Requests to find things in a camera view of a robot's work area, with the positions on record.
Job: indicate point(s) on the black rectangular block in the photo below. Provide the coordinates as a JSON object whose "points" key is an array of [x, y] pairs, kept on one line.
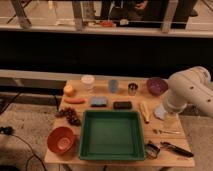
{"points": [[122, 105]]}

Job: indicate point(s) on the blue plastic cup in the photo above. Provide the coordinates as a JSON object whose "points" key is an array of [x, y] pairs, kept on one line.
{"points": [[113, 85]]}

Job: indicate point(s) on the yellow toy fruit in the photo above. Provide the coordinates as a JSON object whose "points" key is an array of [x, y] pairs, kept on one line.
{"points": [[68, 90]]}

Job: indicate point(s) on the purple bowl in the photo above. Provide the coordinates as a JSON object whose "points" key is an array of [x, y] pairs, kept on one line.
{"points": [[156, 86]]}

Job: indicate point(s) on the wooden table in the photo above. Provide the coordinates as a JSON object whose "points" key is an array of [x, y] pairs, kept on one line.
{"points": [[165, 159]]}

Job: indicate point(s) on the toy grape bunch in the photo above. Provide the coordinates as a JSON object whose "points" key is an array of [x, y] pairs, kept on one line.
{"points": [[71, 116]]}

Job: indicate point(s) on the grey blue cloth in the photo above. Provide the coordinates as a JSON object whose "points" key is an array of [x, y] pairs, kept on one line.
{"points": [[159, 112]]}

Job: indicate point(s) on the person in background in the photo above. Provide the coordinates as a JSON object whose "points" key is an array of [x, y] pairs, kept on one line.
{"points": [[134, 10]]}

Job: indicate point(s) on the red bowl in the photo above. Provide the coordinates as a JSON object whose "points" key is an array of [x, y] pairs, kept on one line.
{"points": [[60, 140]]}

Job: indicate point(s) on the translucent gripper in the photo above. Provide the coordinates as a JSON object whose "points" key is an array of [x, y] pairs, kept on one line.
{"points": [[170, 121]]}

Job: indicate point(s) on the blue sponge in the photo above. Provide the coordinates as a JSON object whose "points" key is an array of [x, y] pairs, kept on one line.
{"points": [[98, 101]]}

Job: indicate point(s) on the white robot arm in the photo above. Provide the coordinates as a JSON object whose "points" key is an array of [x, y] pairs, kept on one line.
{"points": [[187, 86]]}

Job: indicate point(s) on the green plastic tray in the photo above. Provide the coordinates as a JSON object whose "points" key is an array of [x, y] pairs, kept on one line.
{"points": [[111, 135]]}

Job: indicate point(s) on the small metal cup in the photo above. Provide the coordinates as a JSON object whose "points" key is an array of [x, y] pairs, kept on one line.
{"points": [[132, 88]]}

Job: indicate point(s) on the black binder clip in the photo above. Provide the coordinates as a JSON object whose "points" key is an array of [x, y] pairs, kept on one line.
{"points": [[152, 150]]}

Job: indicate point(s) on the white paper cup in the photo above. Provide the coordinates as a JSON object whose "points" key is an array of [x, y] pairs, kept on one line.
{"points": [[88, 82]]}

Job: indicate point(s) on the toy sausage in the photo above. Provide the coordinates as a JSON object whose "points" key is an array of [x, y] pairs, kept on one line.
{"points": [[74, 100]]}

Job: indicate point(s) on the black handled peeler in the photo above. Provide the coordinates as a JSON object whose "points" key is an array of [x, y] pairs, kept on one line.
{"points": [[176, 149]]}

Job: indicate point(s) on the metal fork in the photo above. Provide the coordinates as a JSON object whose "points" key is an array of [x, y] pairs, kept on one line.
{"points": [[166, 132]]}

